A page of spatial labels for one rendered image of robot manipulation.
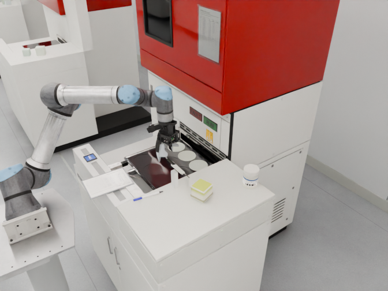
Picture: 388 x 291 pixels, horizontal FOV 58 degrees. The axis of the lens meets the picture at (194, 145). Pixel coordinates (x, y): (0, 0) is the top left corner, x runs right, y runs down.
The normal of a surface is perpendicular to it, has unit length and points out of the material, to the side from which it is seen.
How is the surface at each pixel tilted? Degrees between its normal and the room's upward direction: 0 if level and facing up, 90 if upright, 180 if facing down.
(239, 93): 90
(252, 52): 90
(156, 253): 0
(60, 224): 0
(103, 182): 0
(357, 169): 90
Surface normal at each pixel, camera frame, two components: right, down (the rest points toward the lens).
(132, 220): 0.00, -0.83
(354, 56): -0.82, 0.32
